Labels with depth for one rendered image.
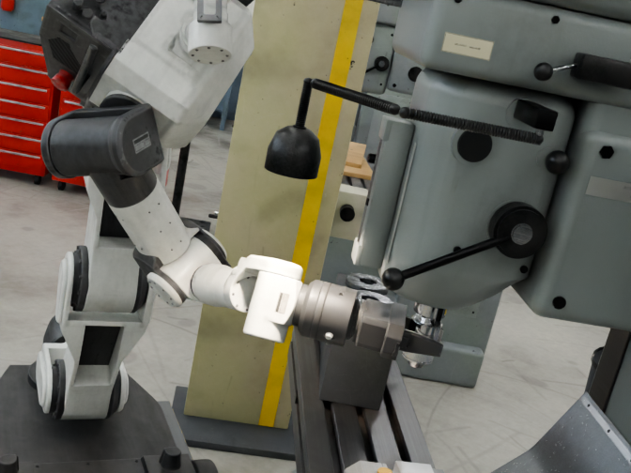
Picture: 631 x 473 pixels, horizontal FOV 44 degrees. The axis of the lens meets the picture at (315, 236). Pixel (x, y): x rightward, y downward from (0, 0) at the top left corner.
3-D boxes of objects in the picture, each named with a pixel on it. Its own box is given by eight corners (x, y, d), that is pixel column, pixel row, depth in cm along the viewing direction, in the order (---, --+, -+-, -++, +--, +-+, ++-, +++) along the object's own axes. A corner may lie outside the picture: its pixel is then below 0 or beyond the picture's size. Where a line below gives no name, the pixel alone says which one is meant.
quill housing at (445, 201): (385, 312, 104) (444, 71, 95) (364, 260, 124) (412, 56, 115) (520, 334, 107) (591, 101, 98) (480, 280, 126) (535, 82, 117)
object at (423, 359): (436, 358, 120) (445, 326, 118) (426, 369, 116) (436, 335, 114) (407, 348, 121) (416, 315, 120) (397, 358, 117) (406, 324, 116)
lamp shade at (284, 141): (253, 163, 105) (261, 117, 103) (293, 164, 110) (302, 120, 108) (287, 179, 100) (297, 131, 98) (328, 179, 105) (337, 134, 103)
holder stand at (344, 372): (317, 400, 151) (339, 304, 145) (319, 351, 172) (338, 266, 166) (379, 411, 151) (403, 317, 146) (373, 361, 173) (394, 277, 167)
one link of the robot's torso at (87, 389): (36, 387, 196) (62, 236, 171) (117, 386, 204) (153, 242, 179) (38, 436, 185) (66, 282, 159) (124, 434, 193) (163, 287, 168)
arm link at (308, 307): (331, 281, 115) (257, 261, 116) (313, 352, 114) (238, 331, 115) (334, 285, 126) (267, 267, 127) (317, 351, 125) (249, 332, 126)
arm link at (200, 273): (233, 326, 128) (180, 310, 143) (274, 282, 132) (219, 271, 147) (195, 279, 123) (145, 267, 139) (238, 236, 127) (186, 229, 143)
